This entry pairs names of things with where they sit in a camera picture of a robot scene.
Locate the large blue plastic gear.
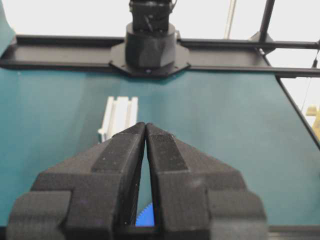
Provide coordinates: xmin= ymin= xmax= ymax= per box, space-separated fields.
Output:
xmin=135 ymin=203 xmax=155 ymax=227

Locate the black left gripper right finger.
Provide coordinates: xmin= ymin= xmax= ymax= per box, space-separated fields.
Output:
xmin=146 ymin=123 xmax=269 ymax=240

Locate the silver aluminium extrusion rail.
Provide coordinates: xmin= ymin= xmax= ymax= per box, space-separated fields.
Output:
xmin=97 ymin=96 xmax=139 ymax=143

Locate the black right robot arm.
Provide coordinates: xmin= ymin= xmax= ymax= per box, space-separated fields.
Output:
xmin=109 ymin=0 xmax=190 ymax=78

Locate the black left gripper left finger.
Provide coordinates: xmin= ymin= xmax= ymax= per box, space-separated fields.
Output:
xmin=6 ymin=122 xmax=145 ymax=240

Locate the black metal table frame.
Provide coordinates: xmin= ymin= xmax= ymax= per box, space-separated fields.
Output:
xmin=0 ymin=0 xmax=320 ymax=151

